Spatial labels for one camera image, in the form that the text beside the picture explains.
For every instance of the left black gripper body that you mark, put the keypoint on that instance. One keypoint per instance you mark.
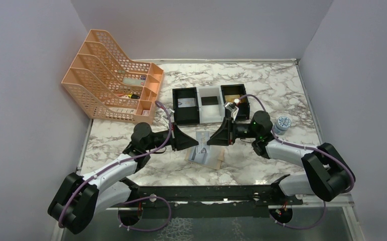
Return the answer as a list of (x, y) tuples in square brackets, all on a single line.
[(161, 137)]

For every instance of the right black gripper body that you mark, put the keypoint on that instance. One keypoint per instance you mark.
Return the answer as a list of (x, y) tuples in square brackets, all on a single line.
[(243, 130)]

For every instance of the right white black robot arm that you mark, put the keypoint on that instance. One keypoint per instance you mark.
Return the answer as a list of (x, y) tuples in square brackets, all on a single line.
[(326, 173)]

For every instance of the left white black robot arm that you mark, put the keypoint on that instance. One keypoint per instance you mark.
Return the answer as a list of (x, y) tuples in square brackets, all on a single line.
[(79, 198)]

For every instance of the gold card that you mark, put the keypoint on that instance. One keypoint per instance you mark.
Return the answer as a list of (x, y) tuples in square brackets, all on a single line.
[(231, 98)]

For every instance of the black card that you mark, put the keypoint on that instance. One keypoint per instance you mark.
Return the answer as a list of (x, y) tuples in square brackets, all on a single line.
[(209, 100)]

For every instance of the silver VIP card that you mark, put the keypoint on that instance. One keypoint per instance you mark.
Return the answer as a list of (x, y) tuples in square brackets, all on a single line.
[(186, 102)]

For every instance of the black left tray bin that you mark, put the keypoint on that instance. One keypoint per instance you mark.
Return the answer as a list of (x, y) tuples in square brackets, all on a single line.
[(187, 115)]

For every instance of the white middle tray bin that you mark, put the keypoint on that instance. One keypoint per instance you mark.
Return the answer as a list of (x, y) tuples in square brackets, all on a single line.
[(210, 113)]

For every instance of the blue white round tin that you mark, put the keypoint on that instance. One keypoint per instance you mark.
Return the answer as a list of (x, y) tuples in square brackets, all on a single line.
[(282, 124)]

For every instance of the items in organizer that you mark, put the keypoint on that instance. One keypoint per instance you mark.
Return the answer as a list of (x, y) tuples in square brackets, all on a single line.
[(127, 87)]

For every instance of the peach plastic file organizer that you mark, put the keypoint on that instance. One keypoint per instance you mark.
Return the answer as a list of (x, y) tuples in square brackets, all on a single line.
[(87, 79)]

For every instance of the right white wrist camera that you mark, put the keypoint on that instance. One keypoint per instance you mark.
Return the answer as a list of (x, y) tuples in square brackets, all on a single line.
[(232, 107)]

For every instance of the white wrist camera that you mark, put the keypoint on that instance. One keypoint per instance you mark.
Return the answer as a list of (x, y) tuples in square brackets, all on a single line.
[(232, 107), (168, 115)]

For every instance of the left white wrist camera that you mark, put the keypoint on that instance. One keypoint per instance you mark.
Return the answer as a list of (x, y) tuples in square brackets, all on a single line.
[(168, 115)]

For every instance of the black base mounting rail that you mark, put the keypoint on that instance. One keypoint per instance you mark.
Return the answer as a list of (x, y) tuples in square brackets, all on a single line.
[(204, 202)]

